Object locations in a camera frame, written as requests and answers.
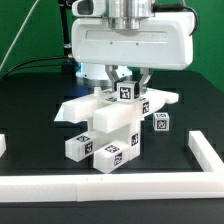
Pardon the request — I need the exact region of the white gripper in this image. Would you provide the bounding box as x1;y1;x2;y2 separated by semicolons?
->
72;12;194;96

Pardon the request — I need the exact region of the white tagged cube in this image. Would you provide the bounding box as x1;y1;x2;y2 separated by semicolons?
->
153;112;170;131
117;81;140;102

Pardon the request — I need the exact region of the white chair back frame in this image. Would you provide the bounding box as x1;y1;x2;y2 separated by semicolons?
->
60;88;179;133

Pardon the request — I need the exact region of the white chair seat part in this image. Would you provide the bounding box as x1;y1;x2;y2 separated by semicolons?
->
93;98;150;160

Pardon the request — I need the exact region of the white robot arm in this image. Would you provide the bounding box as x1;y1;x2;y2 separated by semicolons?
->
71;0;198;86

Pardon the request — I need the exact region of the black vertical pole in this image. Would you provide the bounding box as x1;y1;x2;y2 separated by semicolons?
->
57;0;77;75

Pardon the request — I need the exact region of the white L-shaped fence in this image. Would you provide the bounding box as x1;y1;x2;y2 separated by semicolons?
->
0;131;224;203

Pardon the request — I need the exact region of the white block at left edge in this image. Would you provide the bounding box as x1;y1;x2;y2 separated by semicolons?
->
0;134;6;157

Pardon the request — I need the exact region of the white marker base plate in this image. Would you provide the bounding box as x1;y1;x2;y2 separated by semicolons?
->
55;103;87;123

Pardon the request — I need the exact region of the black cable bundle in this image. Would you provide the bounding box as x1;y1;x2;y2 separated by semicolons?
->
3;53;76;78

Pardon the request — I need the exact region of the white cable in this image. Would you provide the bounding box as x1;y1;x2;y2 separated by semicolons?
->
0;0;40;73

